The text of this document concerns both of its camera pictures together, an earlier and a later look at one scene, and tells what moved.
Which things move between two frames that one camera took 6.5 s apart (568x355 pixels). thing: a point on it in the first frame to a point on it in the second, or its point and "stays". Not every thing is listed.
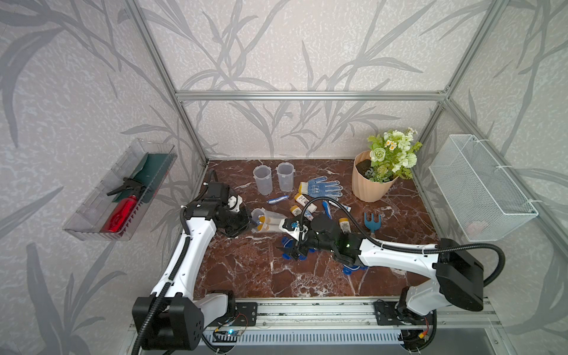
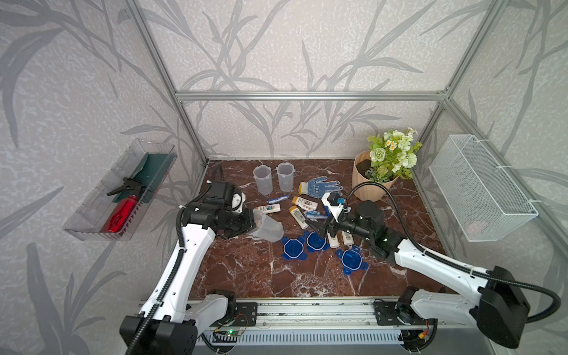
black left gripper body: [234, 222] stays
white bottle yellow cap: [302, 200] stays
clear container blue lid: [285, 171] stays
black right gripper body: [312, 242] to [350, 224]
